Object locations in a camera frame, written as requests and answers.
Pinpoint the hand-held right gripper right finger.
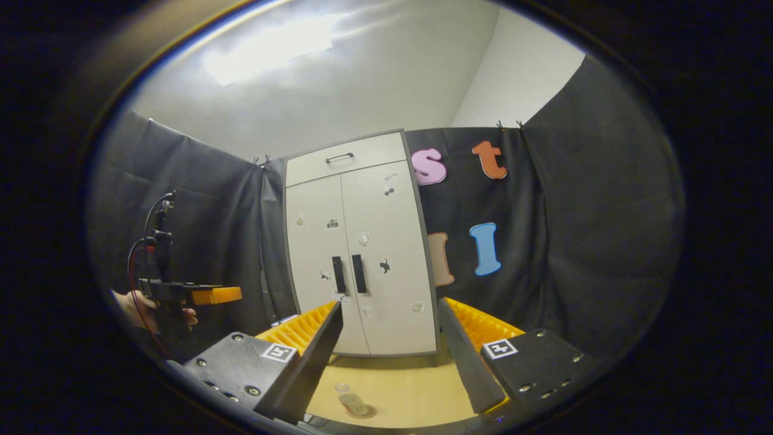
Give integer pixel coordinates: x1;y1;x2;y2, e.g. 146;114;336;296
437;297;598;414

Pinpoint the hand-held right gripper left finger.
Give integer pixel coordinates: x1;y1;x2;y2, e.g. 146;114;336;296
166;300;344;425

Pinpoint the clear bottle with orange label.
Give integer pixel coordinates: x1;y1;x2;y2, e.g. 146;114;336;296
334;382;366;416

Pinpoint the white cabinet door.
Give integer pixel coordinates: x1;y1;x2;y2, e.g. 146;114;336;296
340;160;438;356
285;173;370;356

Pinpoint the white cabinet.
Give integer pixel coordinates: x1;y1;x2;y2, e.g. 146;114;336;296
283;129;440;358

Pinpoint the white cabinet drawer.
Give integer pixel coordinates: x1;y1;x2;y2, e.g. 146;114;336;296
285;132;407;187

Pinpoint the black backdrop cloth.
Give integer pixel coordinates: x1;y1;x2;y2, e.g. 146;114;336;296
88;54;686;363

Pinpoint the red cable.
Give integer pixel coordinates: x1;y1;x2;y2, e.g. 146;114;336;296
126;239;171;357

